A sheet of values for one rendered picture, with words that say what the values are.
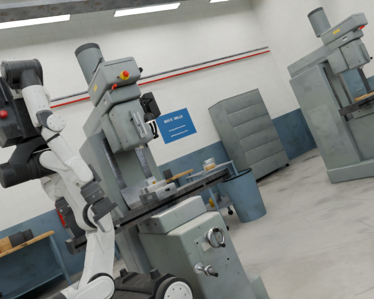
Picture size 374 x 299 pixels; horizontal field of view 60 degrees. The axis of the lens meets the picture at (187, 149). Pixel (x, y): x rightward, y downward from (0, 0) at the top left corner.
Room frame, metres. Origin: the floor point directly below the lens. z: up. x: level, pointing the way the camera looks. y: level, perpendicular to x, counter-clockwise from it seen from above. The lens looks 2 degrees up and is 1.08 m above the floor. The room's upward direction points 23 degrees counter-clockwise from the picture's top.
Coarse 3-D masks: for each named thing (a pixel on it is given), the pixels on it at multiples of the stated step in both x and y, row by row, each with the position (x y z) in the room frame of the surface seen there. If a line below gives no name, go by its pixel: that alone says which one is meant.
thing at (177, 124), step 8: (176, 112) 7.38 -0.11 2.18; (184, 112) 7.48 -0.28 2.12; (160, 120) 7.16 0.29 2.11; (168, 120) 7.24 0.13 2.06; (176, 120) 7.34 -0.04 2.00; (184, 120) 7.43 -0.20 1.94; (160, 128) 7.12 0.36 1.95; (168, 128) 7.21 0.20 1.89; (176, 128) 7.30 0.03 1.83; (184, 128) 7.40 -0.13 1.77; (192, 128) 7.50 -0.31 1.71; (168, 136) 7.17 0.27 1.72; (176, 136) 7.26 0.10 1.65; (184, 136) 7.35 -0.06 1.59
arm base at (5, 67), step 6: (36, 60) 1.42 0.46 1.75; (0, 66) 1.37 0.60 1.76; (6, 66) 1.33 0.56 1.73; (6, 72) 1.34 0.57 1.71; (42, 72) 1.43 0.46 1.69; (6, 78) 1.35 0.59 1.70; (42, 78) 1.44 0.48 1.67; (12, 84) 1.37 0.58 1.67; (18, 84) 1.39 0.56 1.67; (42, 84) 1.46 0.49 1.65
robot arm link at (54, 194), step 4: (56, 188) 1.74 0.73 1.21; (52, 192) 1.75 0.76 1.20; (56, 192) 1.74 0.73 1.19; (60, 192) 1.75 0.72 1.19; (52, 196) 1.77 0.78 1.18; (56, 196) 1.75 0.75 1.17; (60, 196) 1.74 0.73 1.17; (52, 200) 1.80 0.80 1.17; (56, 200) 1.77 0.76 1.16; (60, 200) 1.77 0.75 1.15; (64, 200) 1.77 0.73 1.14; (56, 204) 1.76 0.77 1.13; (60, 204) 1.76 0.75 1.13; (64, 204) 1.77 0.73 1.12; (56, 208) 1.78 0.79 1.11
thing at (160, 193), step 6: (168, 186) 2.15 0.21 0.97; (174, 186) 2.17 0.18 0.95; (144, 192) 2.31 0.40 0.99; (150, 192) 2.18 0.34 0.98; (156, 192) 2.10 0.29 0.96; (162, 192) 2.12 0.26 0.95; (168, 192) 2.14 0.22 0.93; (174, 192) 2.16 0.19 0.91; (144, 198) 2.33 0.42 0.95; (150, 198) 2.23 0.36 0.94; (156, 198) 2.13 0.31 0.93; (162, 198) 2.11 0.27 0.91
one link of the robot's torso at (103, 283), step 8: (96, 280) 1.51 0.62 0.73; (104, 280) 1.52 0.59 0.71; (72, 288) 1.50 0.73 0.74; (80, 288) 1.46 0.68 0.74; (88, 288) 1.47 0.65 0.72; (96, 288) 1.49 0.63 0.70; (104, 288) 1.51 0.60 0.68; (112, 288) 1.54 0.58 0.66; (72, 296) 1.43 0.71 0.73; (80, 296) 1.44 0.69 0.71; (88, 296) 1.46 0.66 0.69; (96, 296) 1.48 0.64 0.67; (104, 296) 1.50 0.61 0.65
